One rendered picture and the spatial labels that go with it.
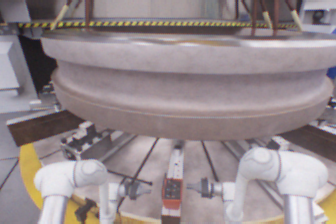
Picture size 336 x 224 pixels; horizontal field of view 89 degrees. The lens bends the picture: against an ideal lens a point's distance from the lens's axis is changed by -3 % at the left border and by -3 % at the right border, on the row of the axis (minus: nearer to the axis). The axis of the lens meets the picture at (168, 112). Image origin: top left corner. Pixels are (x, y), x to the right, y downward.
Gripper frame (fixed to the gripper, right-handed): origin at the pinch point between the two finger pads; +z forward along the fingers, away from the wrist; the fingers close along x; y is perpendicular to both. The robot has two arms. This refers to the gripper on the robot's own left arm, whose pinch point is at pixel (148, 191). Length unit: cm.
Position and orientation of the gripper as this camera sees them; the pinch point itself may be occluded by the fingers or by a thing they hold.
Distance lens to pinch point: 146.2
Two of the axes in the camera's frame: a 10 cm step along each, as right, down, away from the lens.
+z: 9.9, -0.5, -1.5
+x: -1.2, 4.6, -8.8
